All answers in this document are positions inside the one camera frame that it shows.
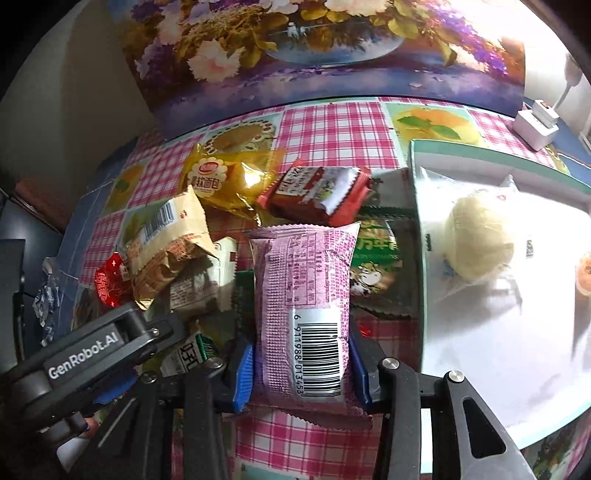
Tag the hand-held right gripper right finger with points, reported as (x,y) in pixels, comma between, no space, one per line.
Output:
(360,374)

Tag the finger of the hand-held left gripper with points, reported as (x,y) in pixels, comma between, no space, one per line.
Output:
(161,334)
(113,391)

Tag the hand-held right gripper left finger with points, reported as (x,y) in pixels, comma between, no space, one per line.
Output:
(242,374)

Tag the white green milk carton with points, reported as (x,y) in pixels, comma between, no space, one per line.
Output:
(191,355)

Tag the small red packet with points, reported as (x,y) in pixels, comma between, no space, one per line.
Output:
(111,281)

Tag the dark green packet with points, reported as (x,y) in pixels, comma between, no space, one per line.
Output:
(244,300)

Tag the pink snack packet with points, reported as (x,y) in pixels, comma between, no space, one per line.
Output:
(300,286)

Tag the green cartoon snack packet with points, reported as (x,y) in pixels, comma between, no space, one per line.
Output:
(374,258)

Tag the white box with teal rim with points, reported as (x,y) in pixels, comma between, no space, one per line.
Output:
(508,346)

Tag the red and white biscuit packet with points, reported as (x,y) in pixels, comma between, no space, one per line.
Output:
(314,189)

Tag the cream snack packet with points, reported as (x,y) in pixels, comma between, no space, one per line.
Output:
(198,286)

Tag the crumpled foil wrapper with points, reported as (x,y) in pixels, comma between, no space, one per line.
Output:
(46,300)

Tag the tan packet with barcode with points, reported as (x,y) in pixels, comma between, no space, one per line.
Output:
(166,249)

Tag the dark furniture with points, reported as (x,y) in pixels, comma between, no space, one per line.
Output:
(18,258)

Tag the yellow bread packet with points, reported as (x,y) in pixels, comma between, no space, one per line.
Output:
(221,180)

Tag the clear-wrapped cream bun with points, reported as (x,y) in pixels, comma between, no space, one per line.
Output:
(480,240)

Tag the orange jelly cup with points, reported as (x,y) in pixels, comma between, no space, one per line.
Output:
(585,274)

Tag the pink checked printed tablecloth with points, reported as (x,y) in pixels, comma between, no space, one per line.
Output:
(332,129)

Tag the floral painting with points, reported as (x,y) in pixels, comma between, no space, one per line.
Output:
(323,92)

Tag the white charger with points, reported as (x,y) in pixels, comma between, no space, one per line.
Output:
(535,124)

